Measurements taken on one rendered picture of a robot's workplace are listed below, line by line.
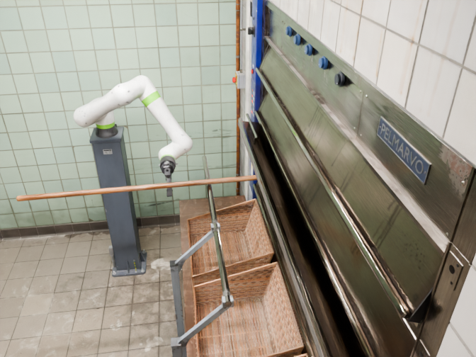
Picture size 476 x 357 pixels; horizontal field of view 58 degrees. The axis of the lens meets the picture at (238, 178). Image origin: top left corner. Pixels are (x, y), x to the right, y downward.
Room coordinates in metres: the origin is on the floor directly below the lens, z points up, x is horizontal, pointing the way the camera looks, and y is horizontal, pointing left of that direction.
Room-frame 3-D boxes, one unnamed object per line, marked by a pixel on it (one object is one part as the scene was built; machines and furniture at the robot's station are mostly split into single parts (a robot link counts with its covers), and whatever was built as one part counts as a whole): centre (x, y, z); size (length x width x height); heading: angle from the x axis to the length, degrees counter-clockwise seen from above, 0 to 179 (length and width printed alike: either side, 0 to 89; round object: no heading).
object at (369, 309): (1.53, -0.28, 1.54); 1.79 x 0.11 x 0.19; 8
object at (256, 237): (2.08, 0.07, 0.72); 0.56 x 0.49 x 0.28; 9
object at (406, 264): (1.53, -0.28, 1.80); 1.79 x 0.11 x 0.19; 8
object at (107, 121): (2.65, 0.90, 1.36); 0.16 x 0.13 x 0.19; 153
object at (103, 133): (2.72, 0.90, 1.23); 0.26 x 0.15 x 0.06; 8
